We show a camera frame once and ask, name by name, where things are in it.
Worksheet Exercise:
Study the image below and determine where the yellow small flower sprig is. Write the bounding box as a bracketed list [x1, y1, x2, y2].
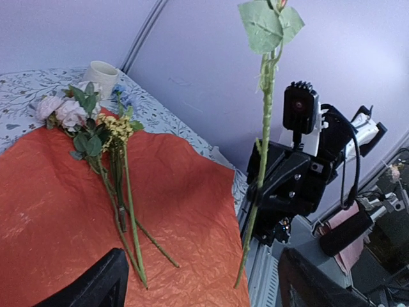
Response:
[95, 113, 181, 290]

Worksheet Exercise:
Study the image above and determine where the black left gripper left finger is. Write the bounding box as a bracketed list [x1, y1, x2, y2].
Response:
[36, 248, 129, 307]

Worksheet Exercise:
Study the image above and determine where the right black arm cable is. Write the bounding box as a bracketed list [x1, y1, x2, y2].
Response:
[340, 124, 362, 210]

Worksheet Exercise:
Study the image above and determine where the small blue flower stem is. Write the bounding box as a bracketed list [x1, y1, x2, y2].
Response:
[111, 84, 136, 117]

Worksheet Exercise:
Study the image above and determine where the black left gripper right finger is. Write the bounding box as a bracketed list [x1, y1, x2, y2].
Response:
[278, 248, 371, 307]

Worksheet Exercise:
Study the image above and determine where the right aluminium frame post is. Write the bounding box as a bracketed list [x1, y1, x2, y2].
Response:
[120, 0, 169, 74]

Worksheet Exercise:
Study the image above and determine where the cream ceramic mug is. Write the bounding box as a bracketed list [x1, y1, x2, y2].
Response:
[82, 61, 120, 100]

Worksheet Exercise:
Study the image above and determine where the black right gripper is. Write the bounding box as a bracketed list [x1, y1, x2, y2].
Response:
[247, 104, 357, 246]

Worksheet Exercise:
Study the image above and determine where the pink rose flower stem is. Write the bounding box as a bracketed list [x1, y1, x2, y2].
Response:
[35, 81, 141, 276]

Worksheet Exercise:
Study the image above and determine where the aluminium front rail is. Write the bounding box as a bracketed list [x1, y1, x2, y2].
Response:
[236, 207, 288, 307]

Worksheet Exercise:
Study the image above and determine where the floral patterned tablecloth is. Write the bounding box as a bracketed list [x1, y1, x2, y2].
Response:
[0, 66, 249, 205]

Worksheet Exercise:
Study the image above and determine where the orange tissue paper sheet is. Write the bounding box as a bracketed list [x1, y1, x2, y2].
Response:
[1, 128, 250, 306]

